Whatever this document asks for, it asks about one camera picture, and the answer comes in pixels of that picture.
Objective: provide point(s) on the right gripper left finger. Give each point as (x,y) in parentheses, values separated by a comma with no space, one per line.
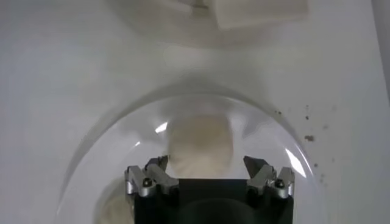
(152,182)

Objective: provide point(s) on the white steamed baozi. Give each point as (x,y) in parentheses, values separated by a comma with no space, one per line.
(199,146)
(114,210)

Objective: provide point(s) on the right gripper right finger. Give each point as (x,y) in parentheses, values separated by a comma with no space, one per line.
(268,181)

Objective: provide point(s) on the white round plate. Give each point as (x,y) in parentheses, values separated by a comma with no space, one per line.
(262,140)

